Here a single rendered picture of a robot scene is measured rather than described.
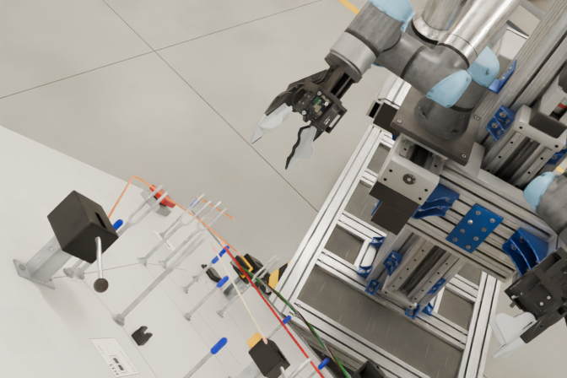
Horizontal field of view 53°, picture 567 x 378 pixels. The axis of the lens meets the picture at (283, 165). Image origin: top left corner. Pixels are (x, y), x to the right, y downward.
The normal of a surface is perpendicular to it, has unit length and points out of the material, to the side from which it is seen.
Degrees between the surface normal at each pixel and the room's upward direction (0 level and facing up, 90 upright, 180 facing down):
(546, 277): 31
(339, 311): 0
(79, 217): 45
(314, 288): 0
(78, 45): 0
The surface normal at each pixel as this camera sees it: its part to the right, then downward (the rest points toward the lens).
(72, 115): 0.28, -0.66
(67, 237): -0.45, -0.46
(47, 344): 0.71, -0.70
